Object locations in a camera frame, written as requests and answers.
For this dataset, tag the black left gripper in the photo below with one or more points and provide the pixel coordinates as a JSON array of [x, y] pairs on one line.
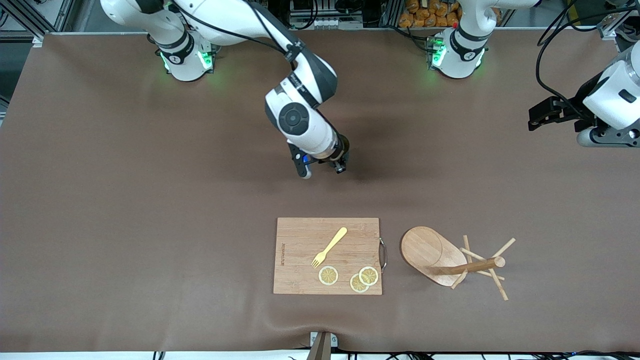
[[573, 109]]

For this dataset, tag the lemon slice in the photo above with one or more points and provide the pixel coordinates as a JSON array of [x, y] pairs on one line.
[[328, 275], [356, 286], [369, 275]]

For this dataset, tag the wooden mug tree rack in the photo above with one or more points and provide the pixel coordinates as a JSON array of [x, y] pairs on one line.
[[425, 250]]

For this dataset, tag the dark teal mug yellow inside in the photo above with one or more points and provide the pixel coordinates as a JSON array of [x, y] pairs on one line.
[[345, 146]]

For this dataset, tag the yellow plastic fork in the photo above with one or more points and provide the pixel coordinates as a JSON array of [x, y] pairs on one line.
[[334, 242]]

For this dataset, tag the wooden cutting board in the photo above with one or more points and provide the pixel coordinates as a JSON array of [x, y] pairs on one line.
[[300, 270]]

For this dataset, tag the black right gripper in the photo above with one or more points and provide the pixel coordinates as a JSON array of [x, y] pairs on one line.
[[341, 158]]

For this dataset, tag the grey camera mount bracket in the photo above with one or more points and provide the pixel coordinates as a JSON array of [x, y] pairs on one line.
[[321, 350]]

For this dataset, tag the aluminium frame profile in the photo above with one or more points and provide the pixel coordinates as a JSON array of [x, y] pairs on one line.
[[64, 12], [607, 22]]

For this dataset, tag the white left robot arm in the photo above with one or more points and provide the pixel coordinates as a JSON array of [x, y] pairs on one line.
[[462, 55]]

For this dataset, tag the grey control box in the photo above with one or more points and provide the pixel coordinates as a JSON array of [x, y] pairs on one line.
[[325, 22]]

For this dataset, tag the brown table mat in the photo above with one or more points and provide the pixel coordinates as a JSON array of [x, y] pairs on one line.
[[150, 200]]

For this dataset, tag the orange toy bread pile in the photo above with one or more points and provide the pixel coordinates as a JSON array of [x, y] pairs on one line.
[[425, 15]]

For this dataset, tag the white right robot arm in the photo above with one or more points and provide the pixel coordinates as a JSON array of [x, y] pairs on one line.
[[300, 120]]

